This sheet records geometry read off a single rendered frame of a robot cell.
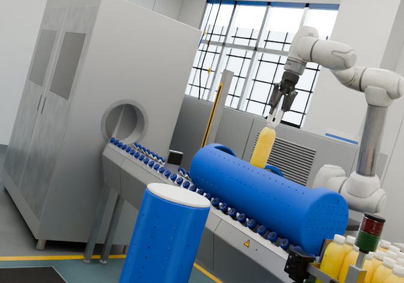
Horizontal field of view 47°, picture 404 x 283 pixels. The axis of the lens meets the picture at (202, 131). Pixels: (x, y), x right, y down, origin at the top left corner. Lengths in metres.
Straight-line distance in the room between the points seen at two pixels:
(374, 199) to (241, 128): 2.10
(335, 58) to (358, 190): 0.86
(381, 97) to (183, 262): 1.25
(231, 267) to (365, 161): 0.88
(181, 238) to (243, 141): 2.55
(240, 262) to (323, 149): 1.84
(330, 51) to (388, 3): 3.14
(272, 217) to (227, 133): 2.52
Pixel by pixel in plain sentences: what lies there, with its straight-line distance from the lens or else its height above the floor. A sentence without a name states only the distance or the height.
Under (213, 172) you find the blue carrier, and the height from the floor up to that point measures 1.10.
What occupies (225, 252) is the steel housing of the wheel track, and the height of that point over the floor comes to 0.78.
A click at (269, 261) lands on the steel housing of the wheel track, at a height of 0.87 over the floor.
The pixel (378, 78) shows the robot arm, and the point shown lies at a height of 1.79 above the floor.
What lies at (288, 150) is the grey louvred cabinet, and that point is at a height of 1.25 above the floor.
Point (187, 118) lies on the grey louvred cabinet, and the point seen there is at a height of 1.23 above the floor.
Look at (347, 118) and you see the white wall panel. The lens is 4.90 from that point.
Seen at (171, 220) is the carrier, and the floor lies 0.96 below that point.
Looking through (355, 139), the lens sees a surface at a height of 1.49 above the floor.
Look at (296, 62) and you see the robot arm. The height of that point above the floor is 1.71.
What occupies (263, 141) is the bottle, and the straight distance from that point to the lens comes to 2.04.
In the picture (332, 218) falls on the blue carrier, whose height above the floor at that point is 1.12.
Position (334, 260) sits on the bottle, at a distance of 1.81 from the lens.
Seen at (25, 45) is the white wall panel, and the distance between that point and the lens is 6.57.
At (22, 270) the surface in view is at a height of 0.15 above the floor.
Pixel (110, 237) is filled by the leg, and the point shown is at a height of 0.22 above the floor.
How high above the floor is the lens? 1.44
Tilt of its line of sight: 4 degrees down
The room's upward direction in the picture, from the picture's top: 16 degrees clockwise
